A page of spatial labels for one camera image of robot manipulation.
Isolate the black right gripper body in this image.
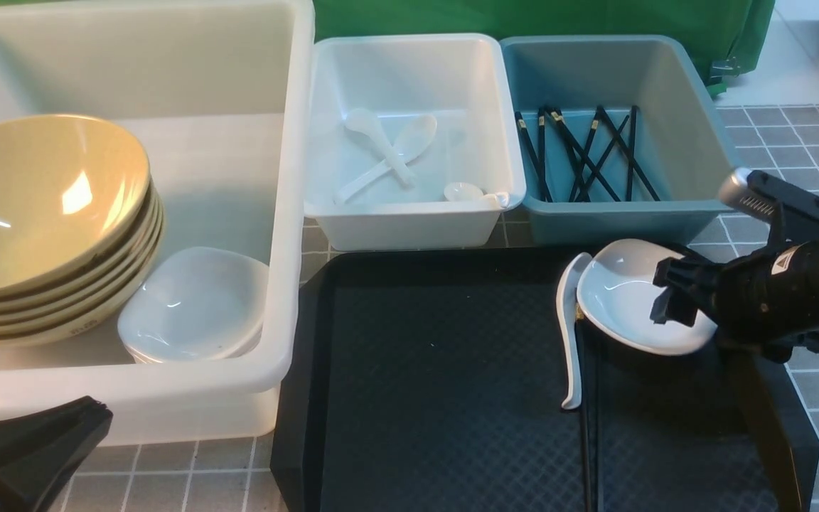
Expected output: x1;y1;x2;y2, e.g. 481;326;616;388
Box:
711;213;819;346

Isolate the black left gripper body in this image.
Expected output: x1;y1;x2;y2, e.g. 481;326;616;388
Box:
0;396;114;511

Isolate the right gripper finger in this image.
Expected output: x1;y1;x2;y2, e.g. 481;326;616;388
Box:
650;257;719;327

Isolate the white square dish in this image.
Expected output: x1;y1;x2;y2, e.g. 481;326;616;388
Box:
577;239;717;356
117;247;270;363

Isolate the black chopstick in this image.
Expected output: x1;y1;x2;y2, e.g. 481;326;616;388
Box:
574;320;594;511
625;106;638;202
547;108;621;202
596;106;662;201
537;107;550;202
571;114;599;202
514;111;550;202

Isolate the white soup spoon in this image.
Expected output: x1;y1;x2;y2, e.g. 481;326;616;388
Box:
555;252;592;411

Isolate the yellow noodle bowl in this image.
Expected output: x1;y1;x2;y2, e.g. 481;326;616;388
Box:
0;114;151;296

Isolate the bottom stacked yellow bowl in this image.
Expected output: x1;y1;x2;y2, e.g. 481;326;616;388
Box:
0;225;165;347

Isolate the stacked yellow bowl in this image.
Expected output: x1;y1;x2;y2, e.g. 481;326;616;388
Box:
0;225;165;347
0;186;162;314
0;191;164;324
0;201;164;336

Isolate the top stacked yellow bowl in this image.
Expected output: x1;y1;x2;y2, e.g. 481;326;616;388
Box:
0;186;162;314

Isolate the black chopstick in bin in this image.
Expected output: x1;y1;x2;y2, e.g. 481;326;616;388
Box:
537;107;550;202
514;111;550;202
571;114;599;202
596;106;662;201
547;108;621;202
625;106;638;202

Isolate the blue plastic bin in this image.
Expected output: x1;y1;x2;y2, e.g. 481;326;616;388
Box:
500;35;741;245

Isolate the stacked white square dish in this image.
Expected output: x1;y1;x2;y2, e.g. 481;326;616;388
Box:
117;247;270;363

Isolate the white spoon front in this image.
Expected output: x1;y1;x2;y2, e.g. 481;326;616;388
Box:
443;182;510;210

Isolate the black serving tray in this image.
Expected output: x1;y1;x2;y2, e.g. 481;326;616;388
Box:
270;247;819;511

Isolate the small white plastic bin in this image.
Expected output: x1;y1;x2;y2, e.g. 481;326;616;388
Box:
304;33;527;252

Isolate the white spoon in bin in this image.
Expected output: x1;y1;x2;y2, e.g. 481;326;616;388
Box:
344;108;414;187

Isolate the large translucent white bin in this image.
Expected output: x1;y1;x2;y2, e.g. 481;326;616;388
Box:
0;1;314;445

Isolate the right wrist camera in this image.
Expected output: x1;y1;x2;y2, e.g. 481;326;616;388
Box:
718;166;819;224

